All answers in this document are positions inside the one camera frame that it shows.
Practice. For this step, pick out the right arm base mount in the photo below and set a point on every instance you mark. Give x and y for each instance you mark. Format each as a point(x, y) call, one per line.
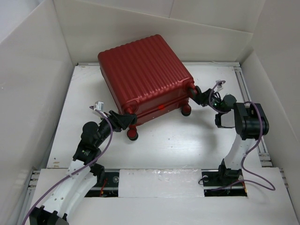
point(222, 185)

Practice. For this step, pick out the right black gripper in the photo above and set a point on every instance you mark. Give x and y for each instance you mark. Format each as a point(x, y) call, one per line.
point(202, 98)

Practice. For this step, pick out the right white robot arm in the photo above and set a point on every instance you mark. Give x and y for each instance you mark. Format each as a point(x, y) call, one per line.
point(250, 124)

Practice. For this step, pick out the red hard-shell suitcase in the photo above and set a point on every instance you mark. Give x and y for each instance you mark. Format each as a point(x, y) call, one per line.
point(146, 78)

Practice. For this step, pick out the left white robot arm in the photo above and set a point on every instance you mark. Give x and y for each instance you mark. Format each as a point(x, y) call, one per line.
point(55, 206)

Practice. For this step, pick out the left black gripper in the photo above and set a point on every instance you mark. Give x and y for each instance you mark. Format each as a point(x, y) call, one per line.
point(121, 121)

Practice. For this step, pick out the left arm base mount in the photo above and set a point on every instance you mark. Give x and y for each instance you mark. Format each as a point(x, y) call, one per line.
point(108, 187)

